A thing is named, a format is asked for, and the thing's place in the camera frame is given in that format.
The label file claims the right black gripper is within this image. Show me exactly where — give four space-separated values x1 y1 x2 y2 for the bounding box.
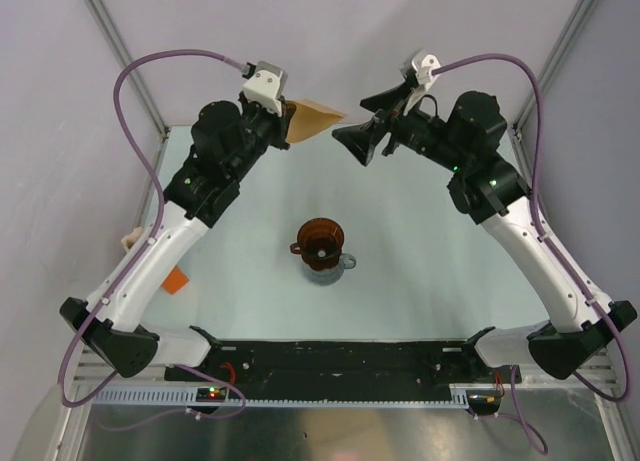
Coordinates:
333 80 470 172

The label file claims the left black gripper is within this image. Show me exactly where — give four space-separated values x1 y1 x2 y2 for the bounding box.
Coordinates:
226 91 296 183

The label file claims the brown paper coffee filter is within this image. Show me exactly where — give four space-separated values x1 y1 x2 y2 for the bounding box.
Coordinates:
288 99 346 144

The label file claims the amber glass coffee dripper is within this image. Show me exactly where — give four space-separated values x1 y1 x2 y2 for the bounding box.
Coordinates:
289 218 345 271

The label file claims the clear glass pitcher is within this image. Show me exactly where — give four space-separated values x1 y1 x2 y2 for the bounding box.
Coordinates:
302 253 357 286

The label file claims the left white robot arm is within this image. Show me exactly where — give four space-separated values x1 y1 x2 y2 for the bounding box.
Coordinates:
60 98 296 380

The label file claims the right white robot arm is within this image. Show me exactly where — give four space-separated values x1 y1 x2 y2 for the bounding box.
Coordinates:
332 84 637 382

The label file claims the orange coffee filter box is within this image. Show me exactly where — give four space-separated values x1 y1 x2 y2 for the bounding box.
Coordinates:
121 227 190 296

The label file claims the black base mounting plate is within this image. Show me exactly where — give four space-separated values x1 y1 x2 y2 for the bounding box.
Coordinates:
196 340 521 401

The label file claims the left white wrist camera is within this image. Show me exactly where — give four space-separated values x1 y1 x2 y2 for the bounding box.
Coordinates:
242 61 288 117

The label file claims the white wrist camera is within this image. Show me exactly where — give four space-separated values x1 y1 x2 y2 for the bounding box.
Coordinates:
400 49 441 115
242 61 288 117

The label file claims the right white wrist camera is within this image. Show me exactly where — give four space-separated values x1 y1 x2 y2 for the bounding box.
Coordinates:
400 49 441 115

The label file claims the white slotted cable duct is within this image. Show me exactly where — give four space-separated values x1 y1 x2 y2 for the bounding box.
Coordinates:
94 385 469 409

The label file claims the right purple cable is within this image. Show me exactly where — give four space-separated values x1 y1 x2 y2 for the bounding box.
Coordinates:
432 53 629 455

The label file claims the aluminium frame rail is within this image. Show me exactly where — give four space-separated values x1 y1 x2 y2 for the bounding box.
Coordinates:
74 346 617 388

